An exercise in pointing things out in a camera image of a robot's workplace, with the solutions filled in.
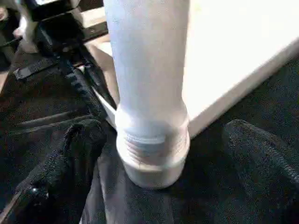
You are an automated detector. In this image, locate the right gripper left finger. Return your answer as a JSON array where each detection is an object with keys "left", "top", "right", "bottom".
[{"left": 0, "top": 119, "right": 108, "bottom": 224}]

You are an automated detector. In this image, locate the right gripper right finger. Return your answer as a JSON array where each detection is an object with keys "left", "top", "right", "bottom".
[{"left": 222, "top": 119, "right": 299, "bottom": 224}]

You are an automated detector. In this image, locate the white plastic table leg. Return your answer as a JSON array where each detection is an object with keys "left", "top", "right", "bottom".
[{"left": 103, "top": 0, "right": 191, "bottom": 157}]

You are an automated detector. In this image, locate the white plastic table top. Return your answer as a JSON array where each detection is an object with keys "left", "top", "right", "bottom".
[{"left": 77, "top": 0, "right": 299, "bottom": 190}]

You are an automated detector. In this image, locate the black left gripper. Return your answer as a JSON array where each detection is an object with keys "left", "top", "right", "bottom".
[{"left": 13, "top": 0, "right": 118, "bottom": 119}]

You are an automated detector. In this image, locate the black work mat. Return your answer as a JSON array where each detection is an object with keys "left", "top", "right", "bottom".
[{"left": 0, "top": 42, "right": 299, "bottom": 224}]

